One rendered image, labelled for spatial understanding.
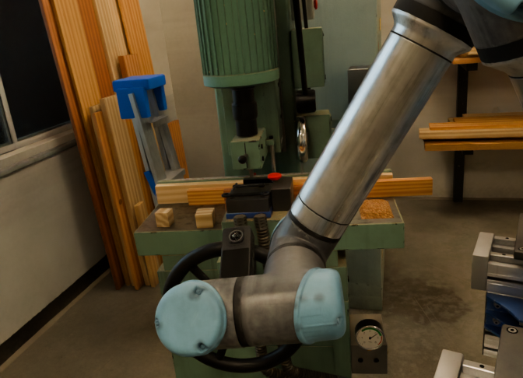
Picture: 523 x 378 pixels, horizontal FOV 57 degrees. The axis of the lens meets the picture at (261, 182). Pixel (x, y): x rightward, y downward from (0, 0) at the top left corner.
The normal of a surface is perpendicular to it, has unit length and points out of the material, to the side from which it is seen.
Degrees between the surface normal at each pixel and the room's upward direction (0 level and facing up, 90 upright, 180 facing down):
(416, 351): 0
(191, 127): 90
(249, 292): 27
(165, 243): 90
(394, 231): 90
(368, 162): 100
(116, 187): 88
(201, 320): 61
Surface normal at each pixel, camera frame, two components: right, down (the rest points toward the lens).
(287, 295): -0.22, -0.52
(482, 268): -0.50, 0.32
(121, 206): 0.95, -0.04
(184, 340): -0.20, -0.18
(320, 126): -0.11, 0.33
